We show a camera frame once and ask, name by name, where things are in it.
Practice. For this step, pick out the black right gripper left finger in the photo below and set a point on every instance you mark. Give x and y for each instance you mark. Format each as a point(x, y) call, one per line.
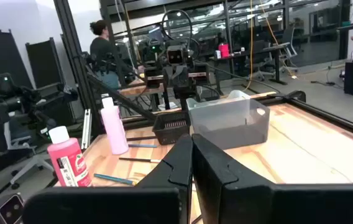
point(102, 208)

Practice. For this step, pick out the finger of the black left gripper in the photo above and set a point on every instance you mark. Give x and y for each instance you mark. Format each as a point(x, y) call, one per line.
point(186, 76)
point(176, 76)

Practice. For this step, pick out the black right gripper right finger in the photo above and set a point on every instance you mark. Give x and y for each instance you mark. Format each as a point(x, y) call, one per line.
point(257, 205)

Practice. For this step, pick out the thin black paintbrush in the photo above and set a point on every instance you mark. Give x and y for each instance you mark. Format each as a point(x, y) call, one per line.
point(142, 137)
point(139, 160)

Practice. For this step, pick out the hot pink paint bottle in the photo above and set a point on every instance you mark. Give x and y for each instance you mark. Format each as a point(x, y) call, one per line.
point(67, 155)

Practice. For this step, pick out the light pink paint bottle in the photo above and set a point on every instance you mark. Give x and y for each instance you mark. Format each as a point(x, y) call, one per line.
point(114, 130)

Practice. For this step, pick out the thin blue paintbrush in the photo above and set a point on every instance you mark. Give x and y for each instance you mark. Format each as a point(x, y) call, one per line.
point(142, 145)

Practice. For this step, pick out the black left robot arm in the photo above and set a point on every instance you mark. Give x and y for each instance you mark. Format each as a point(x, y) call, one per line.
point(151, 51)

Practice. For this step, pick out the red container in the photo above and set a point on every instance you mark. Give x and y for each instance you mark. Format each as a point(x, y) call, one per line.
point(223, 50)

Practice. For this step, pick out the black mesh plastic basket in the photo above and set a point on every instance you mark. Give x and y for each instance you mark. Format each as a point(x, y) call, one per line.
point(170, 133)

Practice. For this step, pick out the person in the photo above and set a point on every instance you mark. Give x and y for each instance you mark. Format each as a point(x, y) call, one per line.
point(102, 49)

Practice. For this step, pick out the clear plastic storage bin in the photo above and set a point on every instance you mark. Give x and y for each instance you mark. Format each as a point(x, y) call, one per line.
point(226, 124)

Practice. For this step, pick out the silver aluminium extrusion bar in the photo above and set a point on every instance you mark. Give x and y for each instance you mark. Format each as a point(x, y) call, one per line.
point(87, 129)

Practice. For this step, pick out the grey background office chair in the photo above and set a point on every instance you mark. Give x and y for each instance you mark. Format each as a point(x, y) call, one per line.
point(288, 37)

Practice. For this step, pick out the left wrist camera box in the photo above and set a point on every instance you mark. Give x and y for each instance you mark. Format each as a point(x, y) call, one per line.
point(175, 56)

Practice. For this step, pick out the small grey table camera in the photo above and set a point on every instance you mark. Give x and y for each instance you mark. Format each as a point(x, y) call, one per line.
point(7, 210)

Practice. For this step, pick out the black rail clamp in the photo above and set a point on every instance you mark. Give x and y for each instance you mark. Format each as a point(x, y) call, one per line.
point(296, 95)

